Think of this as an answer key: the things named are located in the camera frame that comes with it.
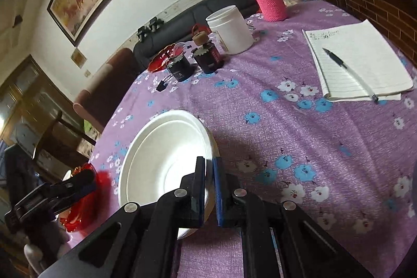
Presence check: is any red gold-rimmed plate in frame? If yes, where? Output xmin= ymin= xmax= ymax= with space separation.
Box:
xmin=59 ymin=163 xmax=111 ymax=233

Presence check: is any person's hand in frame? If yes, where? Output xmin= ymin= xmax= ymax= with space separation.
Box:
xmin=24 ymin=220 xmax=71 ymax=277

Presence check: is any dark wooden chair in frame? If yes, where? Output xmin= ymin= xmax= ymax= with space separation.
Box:
xmin=32 ymin=110 xmax=96 ymax=169

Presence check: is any wooden glass door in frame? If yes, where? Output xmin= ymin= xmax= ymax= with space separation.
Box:
xmin=1 ymin=56 xmax=83 ymax=171

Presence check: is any purple floral tablecloth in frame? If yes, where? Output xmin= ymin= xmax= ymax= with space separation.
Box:
xmin=90 ymin=1 xmax=416 ymax=277

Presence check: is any brown fabric armchair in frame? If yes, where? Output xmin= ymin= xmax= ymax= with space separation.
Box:
xmin=73 ymin=47 xmax=140 ymax=133

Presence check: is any small black plug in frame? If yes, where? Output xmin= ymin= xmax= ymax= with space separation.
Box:
xmin=156 ymin=81 xmax=168 ymax=92

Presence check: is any black power adapter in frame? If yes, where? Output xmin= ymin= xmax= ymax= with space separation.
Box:
xmin=166 ymin=42 xmax=195 ymax=82

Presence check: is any far red plate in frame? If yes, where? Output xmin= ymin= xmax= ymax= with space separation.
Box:
xmin=147 ymin=44 xmax=175 ymax=73

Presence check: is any black pen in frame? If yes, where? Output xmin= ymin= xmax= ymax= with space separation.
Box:
xmin=323 ymin=48 xmax=379 ymax=103

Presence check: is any black device with cork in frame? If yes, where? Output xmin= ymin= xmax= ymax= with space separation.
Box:
xmin=192 ymin=31 xmax=225 ymax=74

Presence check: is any white notebook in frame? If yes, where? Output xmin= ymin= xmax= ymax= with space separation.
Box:
xmin=303 ymin=20 xmax=413 ymax=102

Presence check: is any white plastic jar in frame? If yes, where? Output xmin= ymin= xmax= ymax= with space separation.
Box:
xmin=206 ymin=5 xmax=254 ymax=55

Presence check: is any red plastic bag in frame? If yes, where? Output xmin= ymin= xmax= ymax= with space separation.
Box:
xmin=191 ymin=23 xmax=211 ymax=36

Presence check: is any black leather sofa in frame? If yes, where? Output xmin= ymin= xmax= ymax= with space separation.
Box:
xmin=132 ymin=0 xmax=307 ymax=71

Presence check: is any small wall plaque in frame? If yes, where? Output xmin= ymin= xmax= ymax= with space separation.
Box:
xmin=71 ymin=47 xmax=87 ymax=69

